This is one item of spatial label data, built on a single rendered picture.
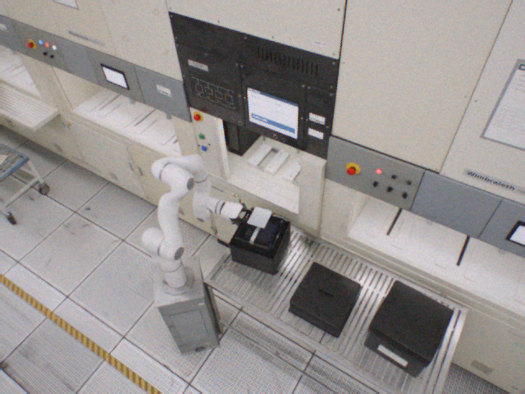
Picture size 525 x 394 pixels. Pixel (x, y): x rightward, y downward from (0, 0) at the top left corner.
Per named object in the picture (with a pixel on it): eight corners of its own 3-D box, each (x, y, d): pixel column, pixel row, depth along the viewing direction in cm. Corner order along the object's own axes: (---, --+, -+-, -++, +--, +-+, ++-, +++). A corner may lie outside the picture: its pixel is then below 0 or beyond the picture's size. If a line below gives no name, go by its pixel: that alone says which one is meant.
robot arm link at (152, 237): (171, 276, 219) (162, 252, 201) (146, 260, 226) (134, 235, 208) (186, 259, 225) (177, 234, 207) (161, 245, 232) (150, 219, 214)
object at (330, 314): (287, 310, 223) (287, 299, 213) (312, 268, 238) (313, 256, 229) (338, 338, 212) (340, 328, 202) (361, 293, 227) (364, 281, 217)
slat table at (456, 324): (218, 333, 295) (203, 281, 237) (263, 269, 326) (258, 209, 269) (397, 449, 245) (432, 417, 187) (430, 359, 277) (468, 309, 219)
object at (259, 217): (253, 228, 258) (250, 195, 234) (284, 238, 252) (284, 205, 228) (237, 259, 244) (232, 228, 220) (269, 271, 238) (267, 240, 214)
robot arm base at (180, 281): (162, 298, 231) (153, 281, 217) (159, 268, 244) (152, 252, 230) (195, 290, 233) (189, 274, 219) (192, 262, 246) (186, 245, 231)
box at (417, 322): (361, 345, 209) (369, 324, 190) (386, 301, 223) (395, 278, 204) (417, 381, 197) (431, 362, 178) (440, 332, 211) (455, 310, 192)
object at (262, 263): (249, 225, 261) (248, 208, 248) (290, 238, 253) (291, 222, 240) (230, 260, 245) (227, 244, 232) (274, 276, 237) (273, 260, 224)
